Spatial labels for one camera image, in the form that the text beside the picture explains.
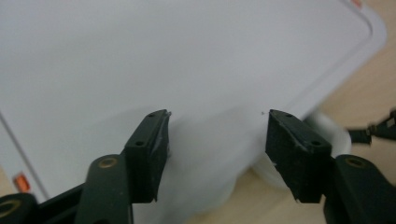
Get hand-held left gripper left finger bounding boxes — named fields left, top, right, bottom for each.
left=123, top=108, right=172, bottom=205

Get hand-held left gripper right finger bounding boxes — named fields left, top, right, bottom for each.
left=264, top=108, right=334, bottom=204

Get white sneaker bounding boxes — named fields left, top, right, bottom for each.
left=133, top=105, right=353, bottom=224

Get white two-tier shoe rack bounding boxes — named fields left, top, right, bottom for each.
left=0, top=0, right=389, bottom=203

